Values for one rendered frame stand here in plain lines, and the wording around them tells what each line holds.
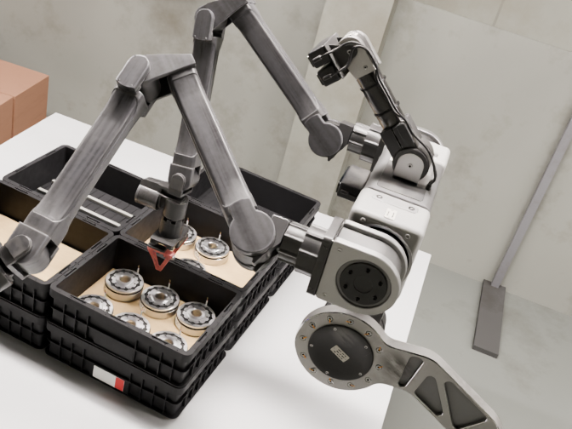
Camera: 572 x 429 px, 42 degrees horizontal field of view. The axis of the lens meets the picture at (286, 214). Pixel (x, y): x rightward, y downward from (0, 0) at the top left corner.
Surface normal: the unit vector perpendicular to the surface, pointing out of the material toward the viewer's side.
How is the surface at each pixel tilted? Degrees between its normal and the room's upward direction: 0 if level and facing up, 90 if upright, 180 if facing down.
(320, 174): 90
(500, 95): 90
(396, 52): 90
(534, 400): 0
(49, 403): 0
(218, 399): 0
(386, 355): 90
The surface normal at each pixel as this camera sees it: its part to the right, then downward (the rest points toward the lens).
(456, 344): 0.23, -0.82
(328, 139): -0.23, 0.20
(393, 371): -0.30, 0.44
